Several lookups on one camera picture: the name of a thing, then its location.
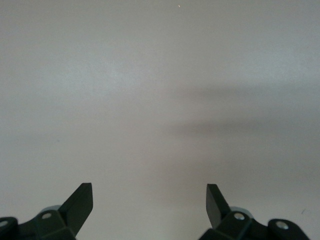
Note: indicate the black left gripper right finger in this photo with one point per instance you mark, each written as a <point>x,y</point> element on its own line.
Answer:
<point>217,210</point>

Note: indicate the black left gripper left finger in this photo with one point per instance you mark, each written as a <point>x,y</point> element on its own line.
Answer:
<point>75,210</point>

